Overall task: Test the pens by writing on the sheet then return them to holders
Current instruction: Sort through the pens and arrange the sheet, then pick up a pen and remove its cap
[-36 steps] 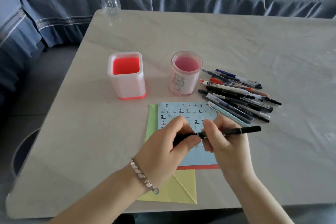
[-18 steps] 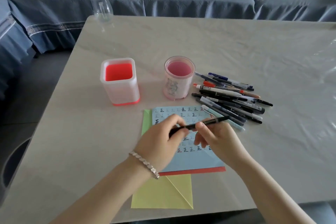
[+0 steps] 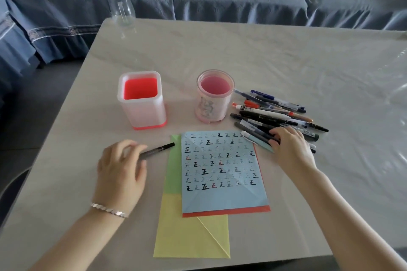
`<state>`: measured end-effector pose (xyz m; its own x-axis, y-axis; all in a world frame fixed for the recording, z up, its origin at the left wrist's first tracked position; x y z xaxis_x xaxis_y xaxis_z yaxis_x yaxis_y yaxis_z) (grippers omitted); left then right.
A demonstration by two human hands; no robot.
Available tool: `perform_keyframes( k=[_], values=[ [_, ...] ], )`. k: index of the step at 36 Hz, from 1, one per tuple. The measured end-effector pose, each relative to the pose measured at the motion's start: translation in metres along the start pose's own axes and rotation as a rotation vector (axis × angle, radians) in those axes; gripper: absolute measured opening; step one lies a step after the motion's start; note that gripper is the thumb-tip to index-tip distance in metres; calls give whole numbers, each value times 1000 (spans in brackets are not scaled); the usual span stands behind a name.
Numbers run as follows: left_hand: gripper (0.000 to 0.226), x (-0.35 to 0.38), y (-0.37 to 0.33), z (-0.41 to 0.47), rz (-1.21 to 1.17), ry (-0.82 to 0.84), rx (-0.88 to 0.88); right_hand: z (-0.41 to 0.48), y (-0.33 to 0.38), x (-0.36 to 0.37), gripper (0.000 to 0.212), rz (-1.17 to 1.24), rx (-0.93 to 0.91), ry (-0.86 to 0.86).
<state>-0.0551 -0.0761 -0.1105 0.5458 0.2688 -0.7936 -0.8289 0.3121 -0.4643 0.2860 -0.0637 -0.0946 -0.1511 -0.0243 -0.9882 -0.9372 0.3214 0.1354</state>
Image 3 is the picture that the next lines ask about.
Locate person's left hand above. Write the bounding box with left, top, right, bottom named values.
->
left=91, top=139, right=149, bottom=216

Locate person's right hand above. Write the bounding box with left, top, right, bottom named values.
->
left=268, top=126, right=318, bottom=183

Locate pile of assorted pens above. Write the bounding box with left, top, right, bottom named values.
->
left=229, top=89, right=330, bottom=154

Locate black marker pen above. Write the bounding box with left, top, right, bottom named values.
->
left=138, top=142, right=176, bottom=161

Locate green paper sheet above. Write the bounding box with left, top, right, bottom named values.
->
left=164, top=134, right=184, bottom=195

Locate square white red pen holder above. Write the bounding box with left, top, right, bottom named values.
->
left=117, top=70, right=167, bottom=131

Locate blue paper with writing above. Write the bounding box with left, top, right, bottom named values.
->
left=180, top=130, right=269, bottom=214

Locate yellow paper sheet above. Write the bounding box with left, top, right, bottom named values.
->
left=153, top=193, right=231, bottom=259

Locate red paper sheet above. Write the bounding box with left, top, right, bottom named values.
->
left=182, top=145, right=271, bottom=218

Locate round pink pen holder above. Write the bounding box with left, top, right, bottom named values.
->
left=195, top=69, right=235, bottom=123

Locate person's left forearm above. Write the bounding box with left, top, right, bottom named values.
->
left=28, top=209, right=128, bottom=271

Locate person's right forearm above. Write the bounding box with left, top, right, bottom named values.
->
left=294, top=167, right=407, bottom=271

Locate clear glass jar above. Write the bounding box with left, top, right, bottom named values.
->
left=106, top=0, right=137, bottom=30

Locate silver link bracelet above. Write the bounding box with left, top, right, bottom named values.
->
left=90, top=202, right=129, bottom=219

